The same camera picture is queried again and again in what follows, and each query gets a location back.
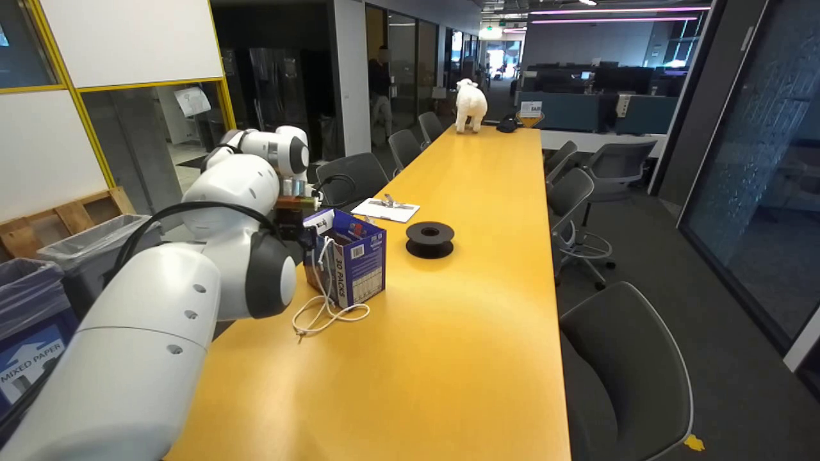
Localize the black chair with chrome ring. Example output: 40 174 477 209
546 164 617 289

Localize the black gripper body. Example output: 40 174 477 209
274 193 323 245

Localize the white paper notice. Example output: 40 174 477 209
172 84 215 122

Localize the distant standing person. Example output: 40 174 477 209
366 47 398 147

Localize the wooden pallet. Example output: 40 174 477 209
0 184 140 261

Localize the dark round spool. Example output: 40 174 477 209
402 222 457 261

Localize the black office chair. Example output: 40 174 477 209
584 140 662 196
415 110 448 147
313 151 393 213
543 140 580 183
388 125 425 174
559 279 701 461

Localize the blue printed cardboard box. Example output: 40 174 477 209
304 209 389 312

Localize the white plush animal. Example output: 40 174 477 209
452 78 492 140

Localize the white paper sheet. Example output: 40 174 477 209
348 196 424 229

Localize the blue recycling bin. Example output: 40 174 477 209
0 256 84 432

